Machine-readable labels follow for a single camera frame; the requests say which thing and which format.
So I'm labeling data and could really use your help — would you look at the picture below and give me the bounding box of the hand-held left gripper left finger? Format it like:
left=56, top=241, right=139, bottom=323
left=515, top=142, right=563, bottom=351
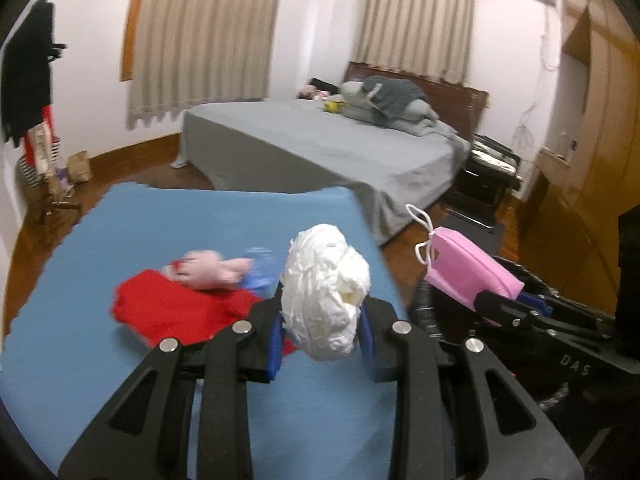
left=57, top=284, right=296, bottom=480

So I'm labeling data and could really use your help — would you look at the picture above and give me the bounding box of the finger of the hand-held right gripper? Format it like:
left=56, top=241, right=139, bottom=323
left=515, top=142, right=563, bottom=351
left=474, top=290, right=601, bottom=348
left=517, top=290, right=616, bottom=333

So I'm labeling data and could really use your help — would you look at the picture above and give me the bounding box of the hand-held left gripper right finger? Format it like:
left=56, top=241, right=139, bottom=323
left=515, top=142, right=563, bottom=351
left=356, top=296, right=586, bottom=480

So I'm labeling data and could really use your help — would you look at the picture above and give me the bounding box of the pink face mask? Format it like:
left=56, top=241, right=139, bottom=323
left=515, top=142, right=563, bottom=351
left=406, top=204, right=525, bottom=328

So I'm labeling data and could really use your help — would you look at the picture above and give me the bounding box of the white plastic bag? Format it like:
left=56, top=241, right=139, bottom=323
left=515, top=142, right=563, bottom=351
left=280, top=224, right=372, bottom=362
left=54, top=165, right=77, bottom=197

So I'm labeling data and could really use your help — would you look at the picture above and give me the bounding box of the black trash bag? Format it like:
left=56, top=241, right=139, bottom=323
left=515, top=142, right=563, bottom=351
left=407, top=255, right=640, bottom=480

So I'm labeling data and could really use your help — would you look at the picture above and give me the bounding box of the blue plastic wrapper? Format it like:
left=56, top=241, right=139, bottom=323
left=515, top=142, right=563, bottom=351
left=242, top=246, right=278, bottom=293

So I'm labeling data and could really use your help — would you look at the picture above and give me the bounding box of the pink plush toy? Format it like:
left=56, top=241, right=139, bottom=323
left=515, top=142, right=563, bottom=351
left=162, top=251, right=253, bottom=291

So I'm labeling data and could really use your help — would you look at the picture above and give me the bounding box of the red cloth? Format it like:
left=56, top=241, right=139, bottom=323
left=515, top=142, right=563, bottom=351
left=111, top=269, right=296, bottom=358

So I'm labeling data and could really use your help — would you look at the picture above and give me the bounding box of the black metal chair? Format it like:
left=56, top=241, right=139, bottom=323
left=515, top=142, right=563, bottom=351
left=445, top=133, right=523, bottom=228

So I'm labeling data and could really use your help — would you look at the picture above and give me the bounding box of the wooden desk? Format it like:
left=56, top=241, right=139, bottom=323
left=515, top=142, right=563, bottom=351
left=517, top=146, right=576, bottom=261

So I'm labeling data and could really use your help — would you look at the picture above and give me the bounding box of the patterned chair cushion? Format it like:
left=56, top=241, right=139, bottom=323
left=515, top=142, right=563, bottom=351
left=470, top=149, right=519, bottom=172

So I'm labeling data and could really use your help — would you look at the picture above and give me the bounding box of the blue scalloped mat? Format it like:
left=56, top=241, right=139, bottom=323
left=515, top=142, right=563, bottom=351
left=0, top=182, right=466, bottom=480

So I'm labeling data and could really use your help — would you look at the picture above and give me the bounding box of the wooden wardrobe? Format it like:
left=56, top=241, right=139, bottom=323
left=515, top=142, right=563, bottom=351
left=560, top=0, right=640, bottom=313

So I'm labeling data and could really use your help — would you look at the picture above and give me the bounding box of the bed with grey sheet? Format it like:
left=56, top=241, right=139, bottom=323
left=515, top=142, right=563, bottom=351
left=170, top=97, right=473, bottom=247

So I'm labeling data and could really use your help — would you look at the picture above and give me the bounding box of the folded light grey duvet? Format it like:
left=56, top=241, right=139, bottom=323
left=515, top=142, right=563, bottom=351
left=345, top=100, right=458, bottom=137

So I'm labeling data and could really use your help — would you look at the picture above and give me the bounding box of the dark wooden headboard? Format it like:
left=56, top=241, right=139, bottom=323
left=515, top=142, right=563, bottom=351
left=345, top=61, right=490, bottom=143

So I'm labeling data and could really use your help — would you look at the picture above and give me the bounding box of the light grey pillow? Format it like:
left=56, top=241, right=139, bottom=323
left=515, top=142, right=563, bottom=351
left=340, top=80, right=381, bottom=108

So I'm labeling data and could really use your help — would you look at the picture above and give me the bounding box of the dark grey blanket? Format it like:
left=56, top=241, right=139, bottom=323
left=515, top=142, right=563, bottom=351
left=365, top=76, right=427, bottom=116

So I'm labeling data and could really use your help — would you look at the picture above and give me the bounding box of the wooden coat rack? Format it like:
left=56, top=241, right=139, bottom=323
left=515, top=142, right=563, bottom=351
left=30, top=0, right=83, bottom=246

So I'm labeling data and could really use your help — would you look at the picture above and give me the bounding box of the brown paper bag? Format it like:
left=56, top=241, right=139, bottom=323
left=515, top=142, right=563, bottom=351
left=67, top=151, right=93, bottom=182

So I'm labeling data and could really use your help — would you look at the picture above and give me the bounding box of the striped bag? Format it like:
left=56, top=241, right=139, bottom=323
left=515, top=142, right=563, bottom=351
left=15, top=137, right=63, bottom=203

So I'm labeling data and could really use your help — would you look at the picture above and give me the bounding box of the narrow beige striped curtain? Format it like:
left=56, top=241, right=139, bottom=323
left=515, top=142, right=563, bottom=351
left=352, top=0, right=478, bottom=86

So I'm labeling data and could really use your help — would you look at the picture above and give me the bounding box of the red garment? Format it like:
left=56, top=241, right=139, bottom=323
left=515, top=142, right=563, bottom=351
left=20, top=105, right=56, bottom=171

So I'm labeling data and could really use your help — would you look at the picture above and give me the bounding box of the wide beige striped curtain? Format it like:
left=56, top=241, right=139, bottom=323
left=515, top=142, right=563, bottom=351
left=125, top=0, right=288, bottom=131

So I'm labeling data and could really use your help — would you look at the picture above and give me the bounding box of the black coat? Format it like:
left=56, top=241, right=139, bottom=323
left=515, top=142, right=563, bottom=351
left=0, top=2, right=57, bottom=148

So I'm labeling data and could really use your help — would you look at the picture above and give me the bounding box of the hanging white cable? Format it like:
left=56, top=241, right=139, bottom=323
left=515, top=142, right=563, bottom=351
left=515, top=7, right=558, bottom=147

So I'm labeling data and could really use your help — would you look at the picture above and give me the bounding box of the wooden window frame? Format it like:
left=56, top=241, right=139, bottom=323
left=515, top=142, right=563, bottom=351
left=120, top=0, right=153, bottom=82

